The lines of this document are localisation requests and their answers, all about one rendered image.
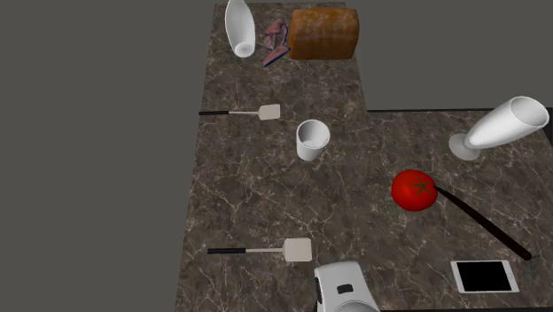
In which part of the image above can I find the black-handled kitchen tool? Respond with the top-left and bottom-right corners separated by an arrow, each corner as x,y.
432,185 -> 542,279

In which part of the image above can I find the white cup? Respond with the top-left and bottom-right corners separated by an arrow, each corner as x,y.
295,119 -> 331,162

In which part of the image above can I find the red tomato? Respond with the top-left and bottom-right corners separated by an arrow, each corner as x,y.
390,168 -> 439,213

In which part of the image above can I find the white tapered vase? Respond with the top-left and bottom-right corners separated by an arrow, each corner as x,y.
224,0 -> 256,59

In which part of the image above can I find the white metal spatula black handle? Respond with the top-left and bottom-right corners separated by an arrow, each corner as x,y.
206,237 -> 314,263
198,104 -> 282,121

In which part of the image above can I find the brown bread loaf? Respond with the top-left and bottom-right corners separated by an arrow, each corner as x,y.
287,6 -> 361,60

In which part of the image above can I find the pink figure with blue edges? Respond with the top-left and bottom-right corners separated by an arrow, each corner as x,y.
262,18 -> 291,68

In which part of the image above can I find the white tablet black screen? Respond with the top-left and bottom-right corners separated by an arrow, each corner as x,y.
449,259 -> 520,294

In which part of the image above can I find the white footed vase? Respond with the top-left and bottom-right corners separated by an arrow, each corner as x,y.
448,96 -> 551,162

